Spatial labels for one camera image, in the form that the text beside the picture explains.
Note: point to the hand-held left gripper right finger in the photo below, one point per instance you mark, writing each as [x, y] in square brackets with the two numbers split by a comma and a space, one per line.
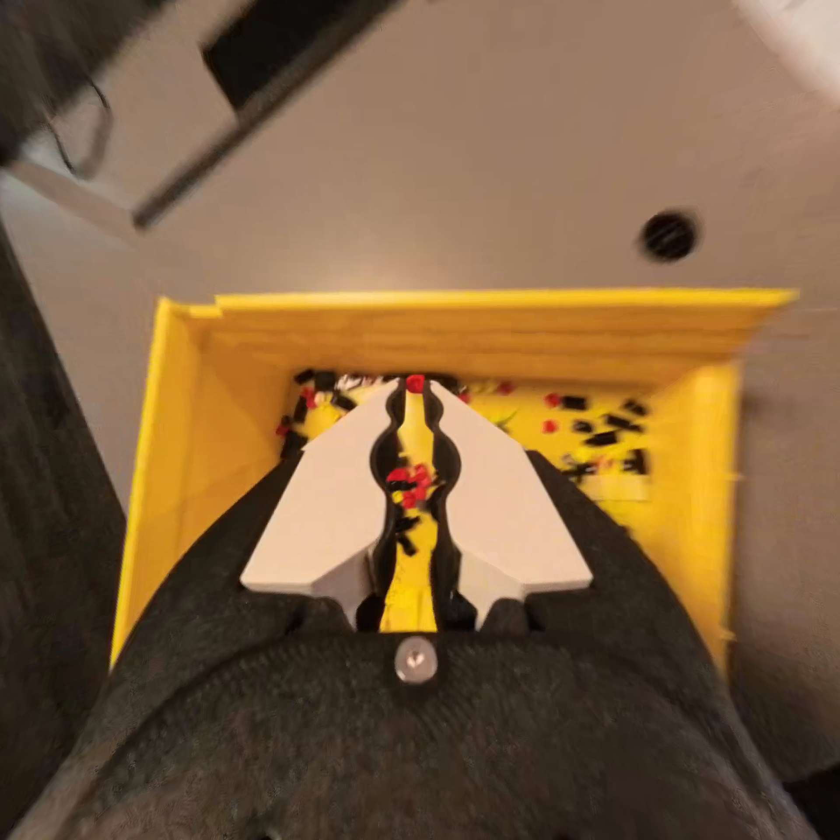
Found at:
[512, 499]

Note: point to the black round table grommet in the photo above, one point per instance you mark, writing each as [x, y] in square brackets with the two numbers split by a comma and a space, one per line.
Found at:
[669, 235]

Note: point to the pile of toy bricks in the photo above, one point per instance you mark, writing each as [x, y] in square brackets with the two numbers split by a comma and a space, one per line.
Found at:
[617, 421]

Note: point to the yellow plastic bin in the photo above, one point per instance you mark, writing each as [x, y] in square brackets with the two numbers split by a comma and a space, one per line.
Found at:
[197, 459]

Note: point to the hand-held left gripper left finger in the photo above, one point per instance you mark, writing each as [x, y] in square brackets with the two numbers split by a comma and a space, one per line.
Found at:
[328, 492]

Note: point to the red round toy stud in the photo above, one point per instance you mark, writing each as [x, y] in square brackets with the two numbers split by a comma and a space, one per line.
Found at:
[415, 382]

